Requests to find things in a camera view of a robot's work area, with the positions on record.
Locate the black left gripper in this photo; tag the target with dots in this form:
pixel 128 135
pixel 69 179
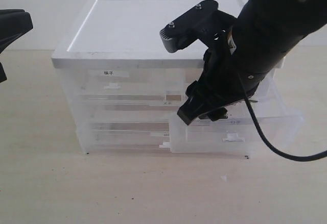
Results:
pixel 14 24

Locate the clear drawer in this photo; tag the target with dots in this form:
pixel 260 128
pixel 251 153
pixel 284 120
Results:
pixel 105 112
pixel 165 85
pixel 109 138
pixel 237 134

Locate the clear bottom drawer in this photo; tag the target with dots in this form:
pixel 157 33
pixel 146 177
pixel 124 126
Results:
pixel 109 138

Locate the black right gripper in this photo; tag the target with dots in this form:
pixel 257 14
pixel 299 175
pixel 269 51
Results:
pixel 220 83

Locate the white translucent drawer cabinet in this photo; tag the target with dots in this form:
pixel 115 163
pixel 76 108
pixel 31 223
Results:
pixel 123 34

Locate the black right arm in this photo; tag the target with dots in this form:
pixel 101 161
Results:
pixel 263 33

